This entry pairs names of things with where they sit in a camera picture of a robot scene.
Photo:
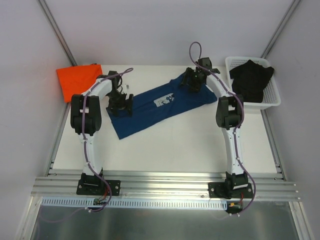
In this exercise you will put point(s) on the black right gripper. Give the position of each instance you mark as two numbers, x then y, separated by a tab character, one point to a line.
191	77

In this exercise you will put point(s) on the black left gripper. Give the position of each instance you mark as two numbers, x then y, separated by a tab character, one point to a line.
120	104

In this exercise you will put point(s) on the blue t shirt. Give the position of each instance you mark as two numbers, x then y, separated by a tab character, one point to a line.
158	104

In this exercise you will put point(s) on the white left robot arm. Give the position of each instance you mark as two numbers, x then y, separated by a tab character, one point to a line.
86	120

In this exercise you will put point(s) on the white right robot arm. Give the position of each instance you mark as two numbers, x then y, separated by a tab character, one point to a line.
229	117

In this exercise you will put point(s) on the folded orange t shirt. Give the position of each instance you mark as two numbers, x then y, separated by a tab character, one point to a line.
77	79

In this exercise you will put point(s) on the black t shirt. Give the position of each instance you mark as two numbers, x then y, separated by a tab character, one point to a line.
250	79

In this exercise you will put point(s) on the white plastic basket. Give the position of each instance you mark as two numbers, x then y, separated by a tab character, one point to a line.
271	96

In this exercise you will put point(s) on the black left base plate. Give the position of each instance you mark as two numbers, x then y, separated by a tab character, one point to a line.
113	187

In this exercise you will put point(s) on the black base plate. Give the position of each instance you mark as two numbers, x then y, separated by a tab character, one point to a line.
113	187
220	190

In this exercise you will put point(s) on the white slotted cable duct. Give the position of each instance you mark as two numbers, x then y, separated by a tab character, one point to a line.
204	204

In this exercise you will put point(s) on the aluminium mounting rail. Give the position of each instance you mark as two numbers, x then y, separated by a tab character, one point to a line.
166	185

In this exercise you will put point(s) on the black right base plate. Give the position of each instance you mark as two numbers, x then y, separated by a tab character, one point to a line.
220	190

